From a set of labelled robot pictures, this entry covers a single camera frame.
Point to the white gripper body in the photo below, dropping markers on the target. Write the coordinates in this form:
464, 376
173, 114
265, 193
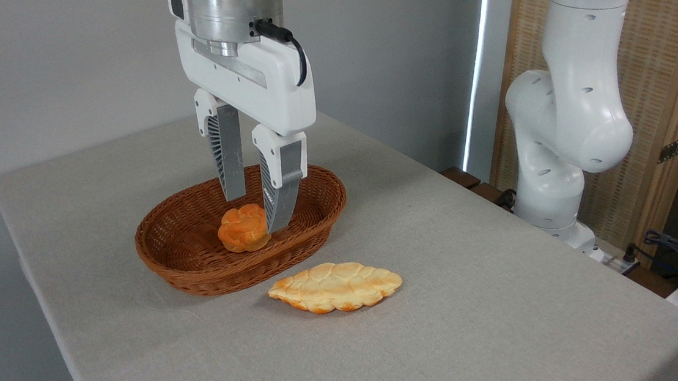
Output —
250, 84

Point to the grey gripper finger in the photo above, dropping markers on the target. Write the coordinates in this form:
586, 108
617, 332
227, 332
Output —
227, 150
281, 179

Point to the small round orange bread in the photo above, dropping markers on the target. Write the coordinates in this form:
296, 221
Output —
240, 232

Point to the flat pale leaf-shaped bread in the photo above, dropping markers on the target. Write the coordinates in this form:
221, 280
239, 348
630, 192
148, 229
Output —
337, 285

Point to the brown wicker basket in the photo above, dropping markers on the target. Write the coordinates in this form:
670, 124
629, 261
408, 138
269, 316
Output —
185, 263

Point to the dark brown wooden slat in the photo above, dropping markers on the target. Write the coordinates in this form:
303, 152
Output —
489, 194
460, 176

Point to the grey tablecloth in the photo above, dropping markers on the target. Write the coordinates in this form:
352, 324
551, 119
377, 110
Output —
487, 320

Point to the wooden rattan folding screen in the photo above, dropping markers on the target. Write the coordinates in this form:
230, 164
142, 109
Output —
656, 71

